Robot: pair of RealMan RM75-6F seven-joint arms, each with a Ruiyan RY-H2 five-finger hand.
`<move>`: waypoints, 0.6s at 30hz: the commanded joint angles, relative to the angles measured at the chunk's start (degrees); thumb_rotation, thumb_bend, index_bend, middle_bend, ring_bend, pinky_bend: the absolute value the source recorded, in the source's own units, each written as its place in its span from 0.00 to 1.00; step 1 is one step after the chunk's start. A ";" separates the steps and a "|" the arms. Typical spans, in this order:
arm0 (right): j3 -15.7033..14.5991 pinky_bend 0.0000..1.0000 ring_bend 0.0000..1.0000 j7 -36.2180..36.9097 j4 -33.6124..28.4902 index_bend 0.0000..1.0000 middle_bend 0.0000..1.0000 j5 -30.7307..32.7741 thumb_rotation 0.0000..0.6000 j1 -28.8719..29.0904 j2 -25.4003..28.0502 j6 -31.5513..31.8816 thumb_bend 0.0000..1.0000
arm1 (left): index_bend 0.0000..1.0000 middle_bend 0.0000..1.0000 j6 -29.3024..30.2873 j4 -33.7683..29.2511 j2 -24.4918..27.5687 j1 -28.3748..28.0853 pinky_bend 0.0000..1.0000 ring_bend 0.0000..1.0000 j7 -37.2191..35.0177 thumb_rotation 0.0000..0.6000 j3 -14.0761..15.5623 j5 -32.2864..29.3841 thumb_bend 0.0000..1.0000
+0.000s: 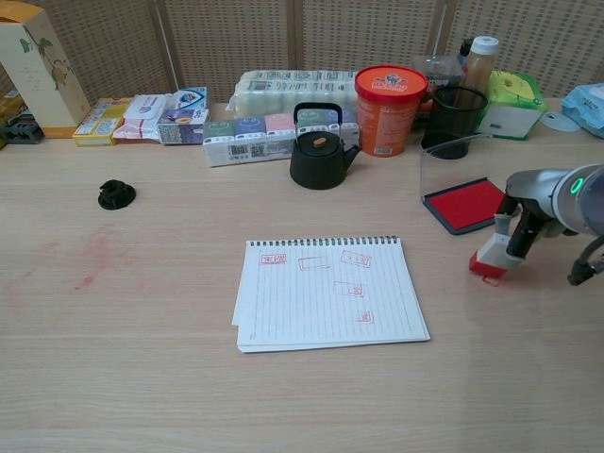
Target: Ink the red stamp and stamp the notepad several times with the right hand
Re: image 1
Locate colourful tissue multipack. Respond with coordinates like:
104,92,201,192
202,109,360,169

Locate green tissue pack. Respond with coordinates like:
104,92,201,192
474,70,549,142

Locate yellow snack box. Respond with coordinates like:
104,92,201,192
72,97,135,147

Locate blue wet wipes pack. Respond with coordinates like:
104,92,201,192
560,82,604,134

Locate white spiral notebook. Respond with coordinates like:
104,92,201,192
231,234,431,355

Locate dark bottle black cap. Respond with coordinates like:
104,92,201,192
455,38,475,70

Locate black round small part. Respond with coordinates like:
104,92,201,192
97,178,139,211

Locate tall cream and yellow box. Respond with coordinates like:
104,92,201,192
0,0,92,140

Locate dark grey small rack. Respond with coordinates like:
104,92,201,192
0,116,46,145

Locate red and white stamp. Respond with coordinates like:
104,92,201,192
468,231,518,284

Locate clear-wrapped paper towel pack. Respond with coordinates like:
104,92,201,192
229,70,362,118

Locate blue and white box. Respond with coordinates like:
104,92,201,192
165,86,208,114

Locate small purple box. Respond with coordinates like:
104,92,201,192
156,108,210,145

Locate translucent round lid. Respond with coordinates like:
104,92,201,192
541,110,581,133

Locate white-capped brown drink bottle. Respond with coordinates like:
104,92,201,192
461,35,500,93

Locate black teapot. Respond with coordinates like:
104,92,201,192
289,102,362,191

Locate gold foil pack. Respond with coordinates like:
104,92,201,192
0,89,25,125

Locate wicker folding screen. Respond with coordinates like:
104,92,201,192
0,0,604,108

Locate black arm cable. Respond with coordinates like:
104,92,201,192
567,229,604,288

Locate red ink pad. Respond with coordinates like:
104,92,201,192
418,132,511,237

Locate black mesh pen cup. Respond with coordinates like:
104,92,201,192
420,86,489,160

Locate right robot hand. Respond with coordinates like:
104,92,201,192
493,169,567,260

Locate orange lidded tub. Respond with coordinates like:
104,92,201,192
354,65,429,159

